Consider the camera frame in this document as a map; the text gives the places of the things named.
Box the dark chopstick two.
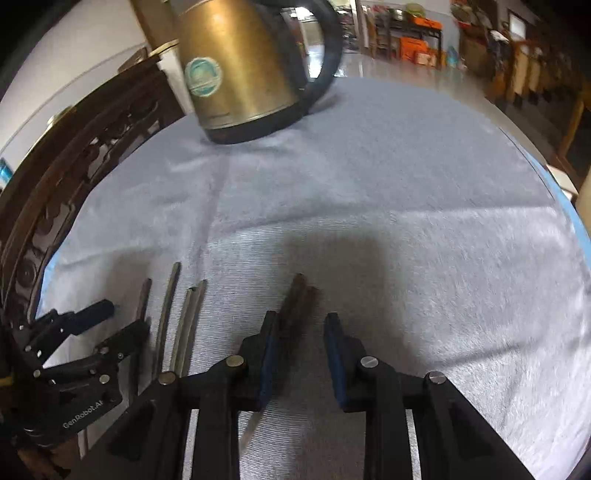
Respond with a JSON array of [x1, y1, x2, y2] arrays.
[[151, 262, 181, 379]]

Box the dark chopstick four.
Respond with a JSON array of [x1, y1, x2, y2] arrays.
[[179, 279, 207, 377]]

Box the dark chopstick six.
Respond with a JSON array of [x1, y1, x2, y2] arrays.
[[273, 276, 318, 396]]

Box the dark chopstick five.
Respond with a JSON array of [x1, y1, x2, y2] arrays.
[[238, 273, 318, 457]]

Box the dark chopstick three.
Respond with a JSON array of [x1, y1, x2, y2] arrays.
[[170, 287, 195, 376]]

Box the dark carved wooden sideboard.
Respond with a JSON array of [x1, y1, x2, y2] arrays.
[[1, 55, 184, 330]]

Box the grey table cloth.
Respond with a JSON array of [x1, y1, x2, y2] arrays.
[[40, 78, 590, 479]]

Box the gold electric kettle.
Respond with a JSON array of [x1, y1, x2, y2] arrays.
[[171, 0, 344, 144]]

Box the wooden staircase railing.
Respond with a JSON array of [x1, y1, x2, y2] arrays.
[[486, 30, 577, 108]]

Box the dark side table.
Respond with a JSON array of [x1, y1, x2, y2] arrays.
[[366, 11, 445, 69]]

